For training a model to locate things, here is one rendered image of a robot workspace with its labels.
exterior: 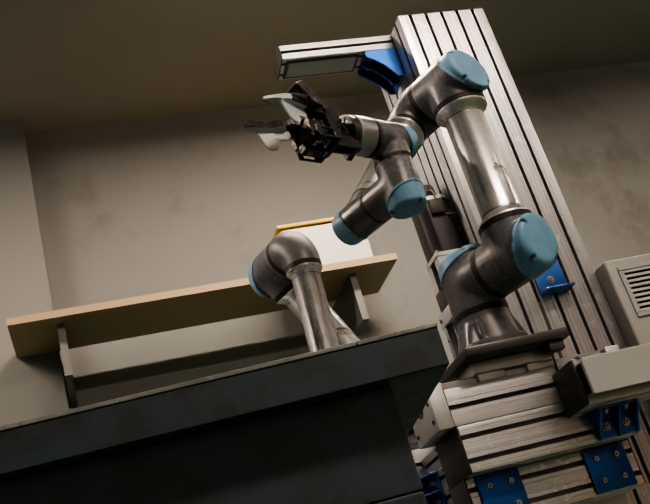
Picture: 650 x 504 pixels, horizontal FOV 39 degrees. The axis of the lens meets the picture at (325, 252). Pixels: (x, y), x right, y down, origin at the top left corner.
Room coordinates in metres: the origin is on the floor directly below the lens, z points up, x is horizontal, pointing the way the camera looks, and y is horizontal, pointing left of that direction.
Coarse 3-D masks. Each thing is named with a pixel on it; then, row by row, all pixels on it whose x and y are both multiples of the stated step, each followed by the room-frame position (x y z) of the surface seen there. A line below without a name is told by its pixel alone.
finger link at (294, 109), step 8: (264, 96) 1.34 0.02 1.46; (272, 96) 1.34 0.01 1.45; (280, 96) 1.35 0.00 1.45; (288, 96) 1.36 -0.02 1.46; (280, 104) 1.37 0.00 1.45; (288, 104) 1.37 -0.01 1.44; (296, 104) 1.38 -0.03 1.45; (288, 112) 1.36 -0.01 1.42; (296, 112) 1.38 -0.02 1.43; (304, 112) 1.40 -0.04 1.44; (296, 120) 1.37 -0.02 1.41
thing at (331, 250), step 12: (276, 228) 3.63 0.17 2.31; (288, 228) 3.65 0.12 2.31; (300, 228) 3.66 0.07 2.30; (312, 228) 3.67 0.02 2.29; (324, 228) 3.69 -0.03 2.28; (312, 240) 3.67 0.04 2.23; (324, 240) 3.69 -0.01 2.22; (336, 240) 3.70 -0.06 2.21; (324, 252) 3.68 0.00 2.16; (336, 252) 3.70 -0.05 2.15; (348, 252) 3.71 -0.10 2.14; (360, 252) 3.73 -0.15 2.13; (324, 264) 3.68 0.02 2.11
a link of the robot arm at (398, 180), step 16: (384, 160) 1.55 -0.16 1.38; (400, 160) 1.54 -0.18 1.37; (384, 176) 1.55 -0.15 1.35; (400, 176) 1.54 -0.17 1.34; (416, 176) 1.56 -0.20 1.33; (368, 192) 1.59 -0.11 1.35; (384, 192) 1.56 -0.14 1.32; (400, 192) 1.54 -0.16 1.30; (416, 192) 1.55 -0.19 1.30; (368, 208) 1.60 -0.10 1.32; (384, 208) 1.59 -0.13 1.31; (400, 208) 1.56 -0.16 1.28; (416, 208) 1.58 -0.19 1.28
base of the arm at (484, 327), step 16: (480, 304) 1.80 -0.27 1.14; (496, 304) 1.81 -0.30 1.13; (464, 320) 1.82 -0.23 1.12; (480, 320) 1.80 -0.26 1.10; (496, 320) 1.79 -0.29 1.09; (512, 320) 1.81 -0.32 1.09; (464, 336) 1.82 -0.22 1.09; (480, 336) 1.80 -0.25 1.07; (496, 336) 1.78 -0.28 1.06; (512, 336) 1.79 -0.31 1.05
